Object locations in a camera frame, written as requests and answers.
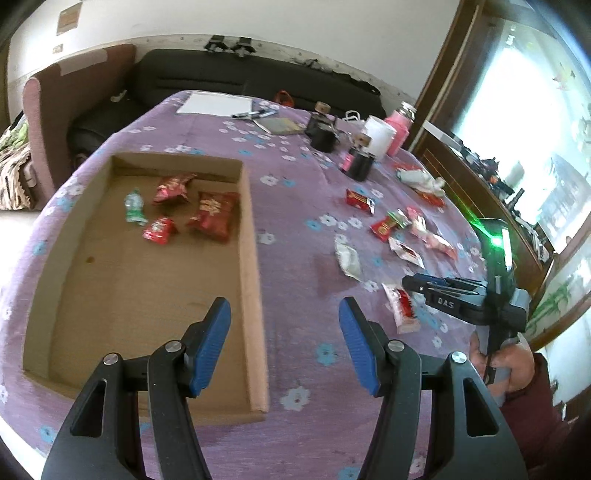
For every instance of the wooden cabinet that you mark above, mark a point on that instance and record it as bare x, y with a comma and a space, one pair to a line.
457, 184

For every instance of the red bag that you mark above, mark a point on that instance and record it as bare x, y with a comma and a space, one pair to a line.
284, 98

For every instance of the beige wall plate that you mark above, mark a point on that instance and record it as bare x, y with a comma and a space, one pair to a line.
70, 19

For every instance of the brown armchair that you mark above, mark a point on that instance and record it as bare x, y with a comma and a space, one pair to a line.
51, 101

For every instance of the pile of dark tools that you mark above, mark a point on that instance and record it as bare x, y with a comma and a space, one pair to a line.
503, 184

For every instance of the green and white snack packet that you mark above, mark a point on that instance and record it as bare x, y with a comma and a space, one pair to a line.
399, 218

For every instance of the brown notebook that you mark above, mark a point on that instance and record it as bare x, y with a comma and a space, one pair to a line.
282, 125

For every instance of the black sofa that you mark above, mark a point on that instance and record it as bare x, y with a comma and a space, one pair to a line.
207, 69

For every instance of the person's right hand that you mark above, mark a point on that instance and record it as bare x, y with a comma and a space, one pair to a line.
517, 367

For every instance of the wooden door frame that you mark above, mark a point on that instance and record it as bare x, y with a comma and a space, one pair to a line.
443, 69

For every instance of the person's right forearm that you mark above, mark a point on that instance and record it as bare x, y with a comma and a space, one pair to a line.
540, 415

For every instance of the large red snack packet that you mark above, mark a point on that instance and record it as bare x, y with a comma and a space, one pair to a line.
213, 214

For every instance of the small red snack packet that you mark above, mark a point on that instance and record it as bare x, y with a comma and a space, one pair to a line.
159, 229

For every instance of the green candy packet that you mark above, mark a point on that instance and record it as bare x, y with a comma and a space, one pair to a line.
134, 205

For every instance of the crumpled red snack packet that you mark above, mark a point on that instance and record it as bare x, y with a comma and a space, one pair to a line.
173, 187

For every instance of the long pink snack packet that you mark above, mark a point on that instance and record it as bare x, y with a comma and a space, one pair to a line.
438, 243

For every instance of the pink bottle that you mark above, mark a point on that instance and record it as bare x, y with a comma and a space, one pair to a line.
399, 129

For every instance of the short pink snack packet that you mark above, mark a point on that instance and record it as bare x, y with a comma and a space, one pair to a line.
418, 221

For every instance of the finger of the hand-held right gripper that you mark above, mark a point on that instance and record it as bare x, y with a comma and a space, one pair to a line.
415, 284

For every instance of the white paper sheet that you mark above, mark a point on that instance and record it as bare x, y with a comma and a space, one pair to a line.
212, 104

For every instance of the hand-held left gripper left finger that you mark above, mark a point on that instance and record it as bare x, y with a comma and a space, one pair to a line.
210, 350

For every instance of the rectangular red snack packet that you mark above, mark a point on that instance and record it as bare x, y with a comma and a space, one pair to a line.
359, 201

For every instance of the shallow cardboard box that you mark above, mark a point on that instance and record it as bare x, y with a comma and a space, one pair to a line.
138, 295

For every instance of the plain white snack packet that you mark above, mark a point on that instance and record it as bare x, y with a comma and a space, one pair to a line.
347, 259

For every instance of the red packet with round label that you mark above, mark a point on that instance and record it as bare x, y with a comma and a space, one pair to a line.
381, 229

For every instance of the brown patterned blanket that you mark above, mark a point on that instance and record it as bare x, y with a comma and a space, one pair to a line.
14, 177

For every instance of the small white object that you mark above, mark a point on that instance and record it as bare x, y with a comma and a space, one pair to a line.
118, 97

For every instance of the black marker pen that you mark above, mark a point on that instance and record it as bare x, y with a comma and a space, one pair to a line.
244, 114
268, 110

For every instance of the white pen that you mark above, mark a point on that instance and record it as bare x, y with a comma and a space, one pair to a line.
262, 125

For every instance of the black jar with wooden lid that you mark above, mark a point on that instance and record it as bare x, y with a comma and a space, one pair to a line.
359, 164
323, 134

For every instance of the black device on wall ledge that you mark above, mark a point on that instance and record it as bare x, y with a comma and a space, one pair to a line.
217, 44
244, 45

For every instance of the white plastic container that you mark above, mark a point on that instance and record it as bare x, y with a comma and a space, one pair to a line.
378, 136

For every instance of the crumpled white wrapper pile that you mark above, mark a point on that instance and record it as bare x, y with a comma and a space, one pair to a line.
418, 177

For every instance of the purple floral tablecloth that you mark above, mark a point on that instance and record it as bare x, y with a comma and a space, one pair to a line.
300, 207

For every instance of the white and red snack packet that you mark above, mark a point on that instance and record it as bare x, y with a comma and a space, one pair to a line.
405, 251
402, 307

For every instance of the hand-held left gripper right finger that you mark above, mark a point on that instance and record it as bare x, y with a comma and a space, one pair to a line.
358, 346

